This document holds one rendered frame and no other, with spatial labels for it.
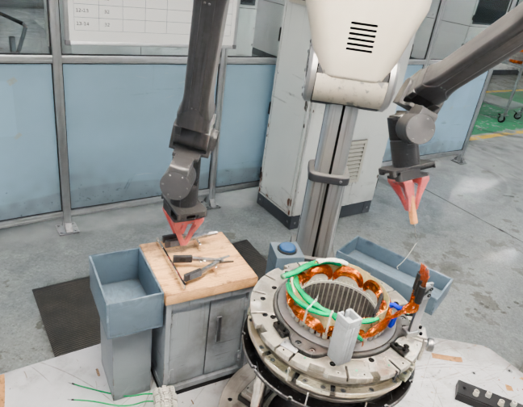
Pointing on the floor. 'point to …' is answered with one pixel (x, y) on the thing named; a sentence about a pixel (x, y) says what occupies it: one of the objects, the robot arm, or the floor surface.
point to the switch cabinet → (278, 165)
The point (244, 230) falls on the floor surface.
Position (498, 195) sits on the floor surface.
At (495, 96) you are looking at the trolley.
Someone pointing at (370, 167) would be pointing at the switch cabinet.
